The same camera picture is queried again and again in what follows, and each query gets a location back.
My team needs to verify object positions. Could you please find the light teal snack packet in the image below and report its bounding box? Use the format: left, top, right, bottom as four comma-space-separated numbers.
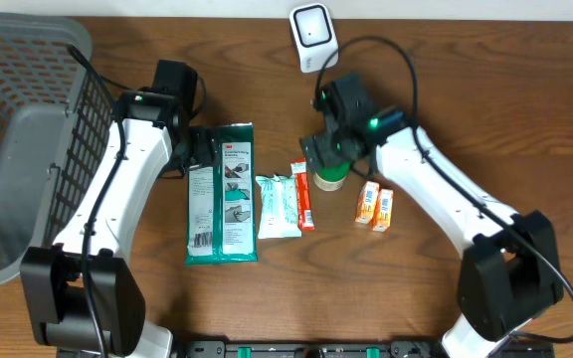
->
256, 175, 301, 240

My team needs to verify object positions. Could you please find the green white wipes pack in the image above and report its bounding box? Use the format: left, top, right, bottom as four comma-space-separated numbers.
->
185, 123, 258, 266

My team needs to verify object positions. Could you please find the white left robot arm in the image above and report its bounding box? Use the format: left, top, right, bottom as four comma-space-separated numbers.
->
20, 60, 220, 357

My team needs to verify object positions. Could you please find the grey plastic mesh basket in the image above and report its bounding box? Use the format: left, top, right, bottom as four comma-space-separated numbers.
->
0, 13, 111, 284

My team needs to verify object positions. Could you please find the orange juice box pair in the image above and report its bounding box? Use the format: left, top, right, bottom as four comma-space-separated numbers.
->
355, 181, 394, 232

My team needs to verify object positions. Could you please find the red snack packet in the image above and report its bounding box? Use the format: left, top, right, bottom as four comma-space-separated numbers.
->
290, 158, 315, 231

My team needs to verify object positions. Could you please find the green lid white jar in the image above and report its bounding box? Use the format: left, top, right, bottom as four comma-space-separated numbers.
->
313, 162, 350, 192

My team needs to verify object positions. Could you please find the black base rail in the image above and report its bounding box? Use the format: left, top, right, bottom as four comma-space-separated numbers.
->
176, 340, 556, 358

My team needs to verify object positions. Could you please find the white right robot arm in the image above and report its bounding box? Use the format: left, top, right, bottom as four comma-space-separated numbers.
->
300, 74, 563, 357

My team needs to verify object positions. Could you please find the white barcode scanner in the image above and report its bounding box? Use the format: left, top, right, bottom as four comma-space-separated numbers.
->
288, 2, 338, 74

